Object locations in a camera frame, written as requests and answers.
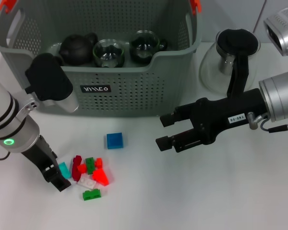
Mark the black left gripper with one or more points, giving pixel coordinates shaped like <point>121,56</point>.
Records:
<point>42,155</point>

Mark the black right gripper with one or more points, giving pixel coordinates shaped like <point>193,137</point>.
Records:
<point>223,115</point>

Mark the teal toy brick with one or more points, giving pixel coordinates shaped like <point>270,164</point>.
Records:
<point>64,171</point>

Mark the dark red curved toy brick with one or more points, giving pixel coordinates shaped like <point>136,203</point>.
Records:
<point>76,167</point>

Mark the blue square toy brick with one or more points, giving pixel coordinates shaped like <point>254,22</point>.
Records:
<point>115,141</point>

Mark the glass teacup black sleeve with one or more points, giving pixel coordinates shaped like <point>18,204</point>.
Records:
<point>108,54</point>
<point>144,48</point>

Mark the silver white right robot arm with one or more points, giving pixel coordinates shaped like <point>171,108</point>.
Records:
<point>280,98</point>

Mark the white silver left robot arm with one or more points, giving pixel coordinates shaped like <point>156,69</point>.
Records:
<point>14,119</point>

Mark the grey perforated plastic storage basket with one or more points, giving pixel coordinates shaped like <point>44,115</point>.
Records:
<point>139,95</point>

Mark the white flat toy plate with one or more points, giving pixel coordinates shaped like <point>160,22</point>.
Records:
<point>87,183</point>

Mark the green toy brick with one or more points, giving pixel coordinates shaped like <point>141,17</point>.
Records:
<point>92,194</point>
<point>90,165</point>

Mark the large red slope toy brick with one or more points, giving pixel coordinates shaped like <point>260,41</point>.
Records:
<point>100,177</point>

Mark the dark clay teapot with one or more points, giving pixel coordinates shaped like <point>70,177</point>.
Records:
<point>76,50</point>

